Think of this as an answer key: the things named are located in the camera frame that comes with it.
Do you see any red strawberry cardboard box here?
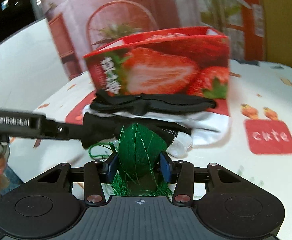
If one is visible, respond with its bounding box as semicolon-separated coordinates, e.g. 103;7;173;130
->
83;26;231;100

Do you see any white marble board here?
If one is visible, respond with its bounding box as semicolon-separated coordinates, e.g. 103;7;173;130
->
0;18;68;111

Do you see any black eye mask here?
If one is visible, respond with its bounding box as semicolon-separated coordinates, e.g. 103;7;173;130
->
90;89;217;116

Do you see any white sock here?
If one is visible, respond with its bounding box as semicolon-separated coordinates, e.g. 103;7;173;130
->
166;112;232;159

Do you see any black dotted glove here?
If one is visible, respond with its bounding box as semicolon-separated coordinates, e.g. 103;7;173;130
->
81;113;192;149

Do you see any cartoon print table cloth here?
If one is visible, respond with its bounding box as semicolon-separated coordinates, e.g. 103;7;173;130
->
8;60;292;239

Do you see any green yarn ball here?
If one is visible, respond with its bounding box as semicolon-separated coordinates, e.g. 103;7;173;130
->
88;122;174;197

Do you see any white cloth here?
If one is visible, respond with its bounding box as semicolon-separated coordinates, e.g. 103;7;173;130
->
82;105;214;125

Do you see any printed living room backdrop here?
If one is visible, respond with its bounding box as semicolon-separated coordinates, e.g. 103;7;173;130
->
31;0;265;79

